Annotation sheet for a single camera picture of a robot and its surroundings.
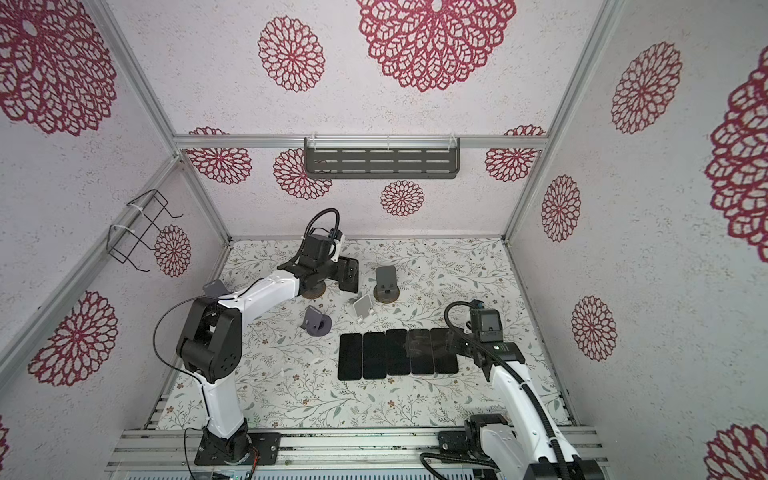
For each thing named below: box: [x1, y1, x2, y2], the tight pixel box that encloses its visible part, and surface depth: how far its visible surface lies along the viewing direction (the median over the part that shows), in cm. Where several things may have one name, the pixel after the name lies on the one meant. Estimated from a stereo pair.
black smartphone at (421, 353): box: [409, 329, 434, 374], surface depth 92 cm
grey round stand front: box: [299, 305, 332, 337], surface depth 92 cm
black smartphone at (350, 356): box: [338, 333, 362, 381], surface depth 91 cm
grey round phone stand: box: [203, 279, 230, 299], surface depth 97 cm
